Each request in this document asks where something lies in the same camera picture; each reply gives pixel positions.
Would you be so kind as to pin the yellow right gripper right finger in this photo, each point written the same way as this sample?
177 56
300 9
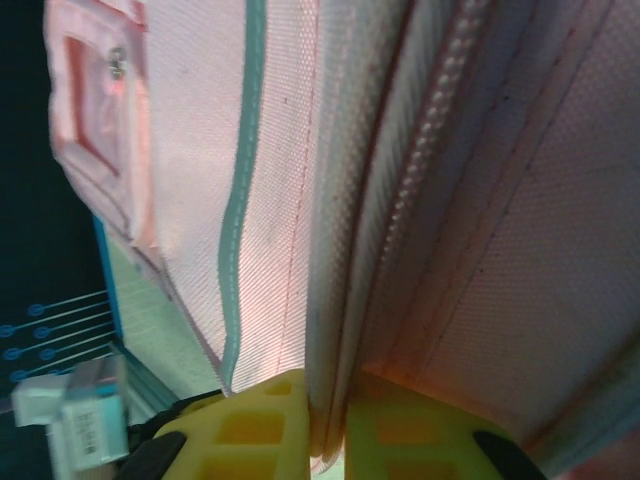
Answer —
410 440

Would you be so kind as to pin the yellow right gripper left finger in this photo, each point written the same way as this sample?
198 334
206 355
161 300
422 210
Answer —
250 440

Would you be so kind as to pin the small pale box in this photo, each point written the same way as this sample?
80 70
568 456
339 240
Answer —
85 425

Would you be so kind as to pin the pink student backpack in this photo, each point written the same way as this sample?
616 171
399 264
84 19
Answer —
450 200

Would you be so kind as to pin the blue table border strip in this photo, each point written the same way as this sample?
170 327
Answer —
112 300

